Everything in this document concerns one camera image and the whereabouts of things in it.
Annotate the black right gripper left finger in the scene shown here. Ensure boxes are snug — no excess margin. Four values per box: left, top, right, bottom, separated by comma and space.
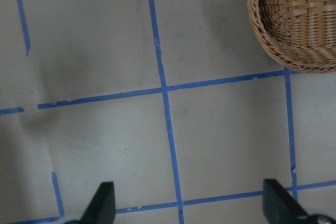
79, 182, 116, 224

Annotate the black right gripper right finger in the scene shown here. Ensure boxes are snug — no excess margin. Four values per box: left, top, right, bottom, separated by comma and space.
262, 179, 336, 224

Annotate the woven wicker basket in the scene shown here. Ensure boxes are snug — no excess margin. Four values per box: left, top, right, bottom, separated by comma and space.
247, 0, 335, 73

